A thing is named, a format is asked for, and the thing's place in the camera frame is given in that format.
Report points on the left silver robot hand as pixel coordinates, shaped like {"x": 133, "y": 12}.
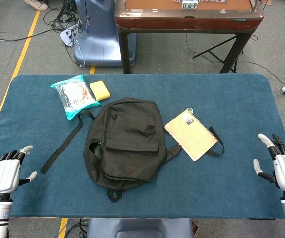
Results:
{"x": 4, "y": 174}

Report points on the black fabric backpack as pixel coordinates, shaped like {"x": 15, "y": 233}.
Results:
{"x": 130, "y": 134}

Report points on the blue table carpet mat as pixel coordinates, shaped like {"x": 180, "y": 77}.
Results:
{"x": 207, "y": 183}

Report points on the beige spiral notebook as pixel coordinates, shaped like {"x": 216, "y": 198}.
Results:
{"x": 191, "y": 134}

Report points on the teal plastic snack packet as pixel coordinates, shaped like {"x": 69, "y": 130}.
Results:
{"x": 74, "y": 96}

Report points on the yellow sponge block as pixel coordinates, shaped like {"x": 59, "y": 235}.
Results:
{"x": 99, "y": 90}

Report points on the grey-blue robot torso base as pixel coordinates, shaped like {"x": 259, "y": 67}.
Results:
{"x": 140, "y": 228}

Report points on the white power strip with plugs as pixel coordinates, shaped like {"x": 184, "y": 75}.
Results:
{"x": 68, "y": 36}

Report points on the white shoe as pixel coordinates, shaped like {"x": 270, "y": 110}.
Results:
{"x": 35, "y": 3}

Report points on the brown mahjong table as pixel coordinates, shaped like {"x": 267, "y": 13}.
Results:
{"x": 182, "y": 21}

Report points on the row of mahjong tiles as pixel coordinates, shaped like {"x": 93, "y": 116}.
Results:
{"x": 189, "y": 5}

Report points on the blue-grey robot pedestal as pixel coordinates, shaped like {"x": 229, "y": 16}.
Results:
{"x": 100, "y": 44}

